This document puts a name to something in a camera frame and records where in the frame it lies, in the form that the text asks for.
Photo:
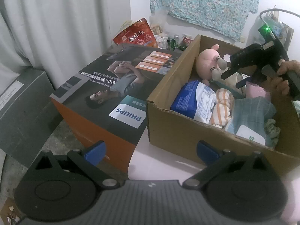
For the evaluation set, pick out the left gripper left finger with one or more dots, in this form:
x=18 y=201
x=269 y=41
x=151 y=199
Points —
x=87 y=160

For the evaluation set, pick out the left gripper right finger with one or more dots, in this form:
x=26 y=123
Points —
x=216 y=161

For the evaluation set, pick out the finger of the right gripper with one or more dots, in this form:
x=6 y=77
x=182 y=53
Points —
x=233 y=70
x=257 y=78

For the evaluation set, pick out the pink plush toy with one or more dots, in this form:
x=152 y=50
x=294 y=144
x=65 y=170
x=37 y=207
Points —
x=210 y=65

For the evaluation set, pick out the blue knitted towel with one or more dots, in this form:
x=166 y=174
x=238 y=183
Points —
x=253 y=113

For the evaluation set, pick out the blue white snack packet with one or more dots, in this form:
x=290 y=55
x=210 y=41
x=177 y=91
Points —
x=196 y=101

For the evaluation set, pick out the orange striped white cloth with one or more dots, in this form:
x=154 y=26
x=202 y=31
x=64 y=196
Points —
x=221 y=114

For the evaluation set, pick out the green patterned scrunchie cloth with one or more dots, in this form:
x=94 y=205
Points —
x=272 y=133

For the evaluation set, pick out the blue water bottle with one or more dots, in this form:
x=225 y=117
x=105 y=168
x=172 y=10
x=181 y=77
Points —
x=270 y=26

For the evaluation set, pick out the white plastic bag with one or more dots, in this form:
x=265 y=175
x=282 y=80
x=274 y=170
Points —
x=296 y=104

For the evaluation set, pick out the brown cardboard box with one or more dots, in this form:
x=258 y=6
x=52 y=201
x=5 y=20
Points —
x=179 y=134

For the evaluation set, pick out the large Philips printed box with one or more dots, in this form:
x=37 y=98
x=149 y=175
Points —
x=106 y=100

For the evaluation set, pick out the red gift bag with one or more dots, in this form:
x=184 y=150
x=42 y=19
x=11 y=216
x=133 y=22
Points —
x=139 y=33

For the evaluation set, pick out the floral blue wall cloth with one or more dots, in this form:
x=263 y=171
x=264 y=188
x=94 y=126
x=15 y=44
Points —
x=226 y=17

